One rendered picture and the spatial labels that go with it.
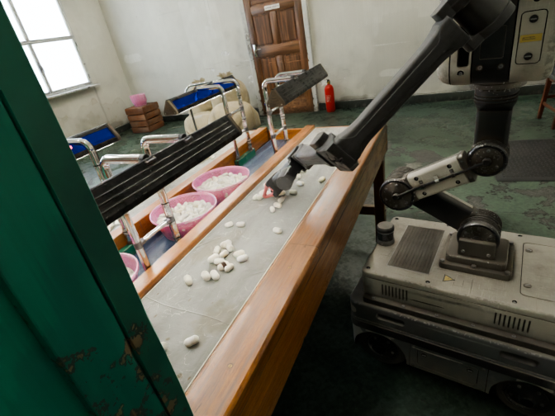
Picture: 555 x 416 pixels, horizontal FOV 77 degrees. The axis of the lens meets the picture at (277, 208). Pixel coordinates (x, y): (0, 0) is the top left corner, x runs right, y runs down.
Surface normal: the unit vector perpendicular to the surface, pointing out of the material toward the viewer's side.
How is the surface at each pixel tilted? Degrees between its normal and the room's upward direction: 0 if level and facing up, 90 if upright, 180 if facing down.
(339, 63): 90
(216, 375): 0
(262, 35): 90
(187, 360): 0
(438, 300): 90
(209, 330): 0
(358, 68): 90
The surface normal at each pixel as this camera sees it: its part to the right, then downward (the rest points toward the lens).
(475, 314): -0.60, 0.44
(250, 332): -0.17, -0.87
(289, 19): -0.38, 0.49
